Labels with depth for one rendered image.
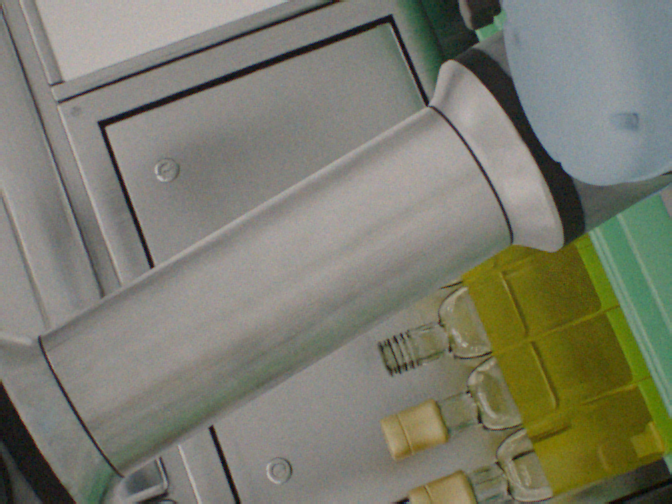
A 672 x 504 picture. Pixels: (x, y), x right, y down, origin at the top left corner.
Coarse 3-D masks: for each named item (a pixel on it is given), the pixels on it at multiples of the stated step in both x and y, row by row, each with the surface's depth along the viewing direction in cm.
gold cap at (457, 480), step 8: (456, 472) 112; (440, 480) 112; (448, 480) 112; (456, 480) 112; (464, 480) 112; (416, 488) 112; (424, 488) 112; (432, 488) 112; (440, 488) 112; (448, 488) 111; (456, 488) 111; (464, 488) 111; (408, 496) 113; (416, 496) 112; (424, 496) 111; (432, 496) 111; (440, 496) 111; (448, 496) 111; (456, 496) 111; (464, 496) 111; (472, 496) 111
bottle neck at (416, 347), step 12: (432, 324) 115; (396, 336) 115; (408, 336) 115; (420, 336) 114; (432, 336) 114; (384, 348) 114; (396, 348) 114; (408, 348) 114; (420, 348) 114; (432, 348) 114; (444, 348) 115; (384, 360) 116; (396, 360) 114; (408, 360) 114; (420, 360) 114; (432, 360) 115; (396, 372) 115
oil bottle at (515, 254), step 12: (576, 240) 116; (504, 252) 115; (516, 252) 115; (528, 252) 115; (540, 252) 115; (480, 264) 115; (492, 264) 115; (504, 264) 115; (516, 264) 116; (468, 276) 115; (480, 276) 115; (444, 288) 116; (456, 288) 116
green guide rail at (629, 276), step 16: (608, 224) 111; (608, 240) 111; (624, 240) 111; (608, 256) 111; (624, 256) 111; (624, 272) 110; (640, 272) 110; (624, 288) 110; (640, 288) 110; (640, 304) 110; (640, 320) 109; (656, 320) 109; (656, 336) 109; (656, 352) 109; (656, 368) 109
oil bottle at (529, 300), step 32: (544, 256) 114; (576, 256) 114; (480, 288) 114; (512, 288) 114; (544, 288) 114; (576, 288) 114; (608, 288) 114; (448, 320) 114; (480, 320) 113; (512, 320) 113; (544, 320) 113; (576, 320) 114; (480, 352) 113
